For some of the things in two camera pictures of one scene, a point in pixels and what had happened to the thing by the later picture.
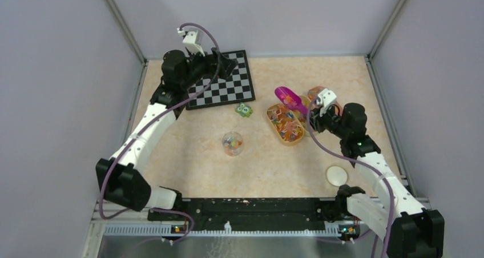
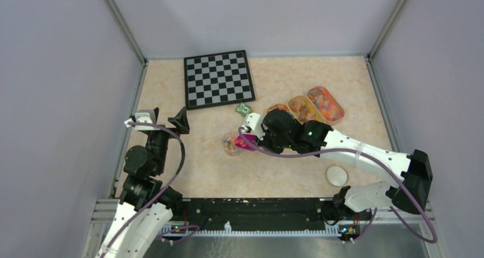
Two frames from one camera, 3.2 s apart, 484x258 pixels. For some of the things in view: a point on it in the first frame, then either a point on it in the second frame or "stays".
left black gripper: (209, 62) -> (180, 120)
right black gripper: (315, 119) -> (265, 143)
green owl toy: (244, 111) stays
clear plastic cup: (232, 142) stays
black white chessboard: (237, 87) stays
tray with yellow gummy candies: (305, 101) stays
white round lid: (337, 176) stays
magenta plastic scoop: (291, 100) -> (247, 141)
